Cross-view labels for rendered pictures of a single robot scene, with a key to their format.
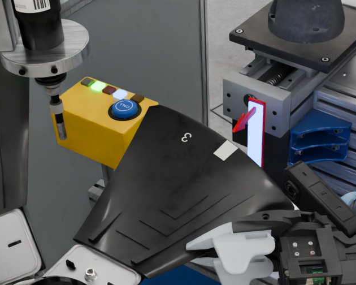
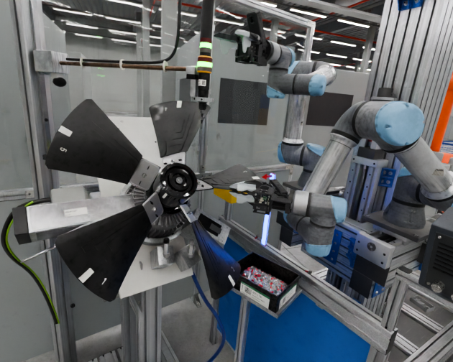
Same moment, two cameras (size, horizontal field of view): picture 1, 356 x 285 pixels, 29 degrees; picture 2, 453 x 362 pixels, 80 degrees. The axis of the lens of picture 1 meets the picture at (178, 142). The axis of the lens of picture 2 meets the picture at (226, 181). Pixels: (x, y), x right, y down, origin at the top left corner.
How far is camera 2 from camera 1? 0.50 m
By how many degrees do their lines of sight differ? 27
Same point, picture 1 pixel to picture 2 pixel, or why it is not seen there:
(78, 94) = not seen: hidden behind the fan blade
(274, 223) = (257, 182)
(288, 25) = (303, 182)
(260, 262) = (251, 199)
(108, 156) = (226, 196)
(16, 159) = (189, 140)
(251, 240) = (249, 186)
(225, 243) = (240, 185)
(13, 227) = (181, 156)
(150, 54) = not seen: hidden behind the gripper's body
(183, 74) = (273, 218)
